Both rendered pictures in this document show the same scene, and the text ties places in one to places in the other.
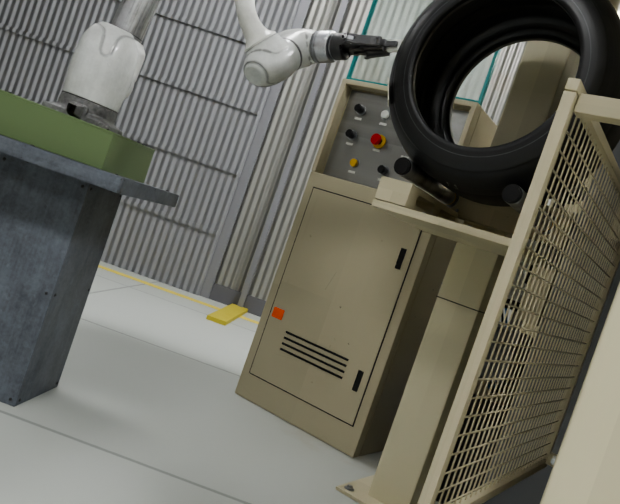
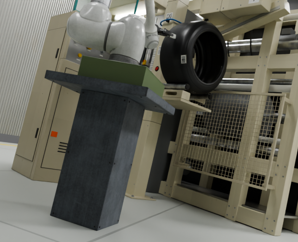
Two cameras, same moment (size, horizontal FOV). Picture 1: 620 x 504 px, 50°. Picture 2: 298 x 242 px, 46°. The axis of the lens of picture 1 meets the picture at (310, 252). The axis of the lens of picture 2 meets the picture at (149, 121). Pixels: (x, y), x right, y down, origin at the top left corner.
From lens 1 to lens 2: 2.61 m
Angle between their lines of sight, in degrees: 75
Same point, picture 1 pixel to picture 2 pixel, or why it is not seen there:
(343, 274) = not seen: hidden behind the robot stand
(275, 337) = (54, 146)
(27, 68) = not seen: outside the picture
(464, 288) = (157, 117)
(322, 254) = (74, 102)
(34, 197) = (133, 119)
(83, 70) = (141, 48)
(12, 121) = (148, 84)
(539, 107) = not seen: hidden behind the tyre
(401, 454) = (142, 177)
